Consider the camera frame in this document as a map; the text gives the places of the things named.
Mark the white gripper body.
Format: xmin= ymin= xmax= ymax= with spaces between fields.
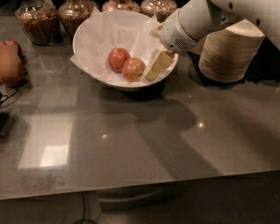
xmin=160 ymin=9 xmax=198 ymax=53

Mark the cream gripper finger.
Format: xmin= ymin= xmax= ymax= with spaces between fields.
xmin=149 ymin=23 xmax=163 ymax=38
xmin=142 ymin=50 xmax=175 ymax=82

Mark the red-yellow apple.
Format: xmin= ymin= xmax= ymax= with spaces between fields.
xmin=0 ymin=60 xmax=24 ymax=87
xmin=122 ymin=58 xmax=146 ymax=82

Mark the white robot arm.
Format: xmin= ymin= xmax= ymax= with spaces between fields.
xmin=150 ymin=0 xmax=280 ymax=53

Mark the red apple left in bowl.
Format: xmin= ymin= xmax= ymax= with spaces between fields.
xmin=108 ymin=48 xmax=131 ymax=73

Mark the white bowl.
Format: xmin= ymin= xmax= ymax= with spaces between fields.
xmin=72 ymin=10 xmax=179 ymax=91

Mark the black mat under bowl stacks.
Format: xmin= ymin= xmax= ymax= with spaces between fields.
xmin=188 ymin=38 xmax=280 ymax=87

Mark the rear stack of paper bowls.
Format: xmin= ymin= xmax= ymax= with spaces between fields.
xmin=189 ymin=37 xmax=206 ymax=55

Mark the glass jar of cereal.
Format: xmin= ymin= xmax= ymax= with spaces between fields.
xmin=140 ymin=0 xmax=177 ymax=22
xmin=15 ymin=0 xmax=61 ymax=46
xmin=102 ymin=0 xmax=140 ymax=12
xmin=58 ymin=0 xmax=96 ymax=38

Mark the white paper liner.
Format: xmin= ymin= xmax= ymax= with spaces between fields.
xmin=70 ymin=7 xmax=179 ymax=86

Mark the glass jar of cereal far left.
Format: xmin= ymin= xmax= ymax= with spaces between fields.
xmin=15 ymin=0 xmax=61 ymax=46

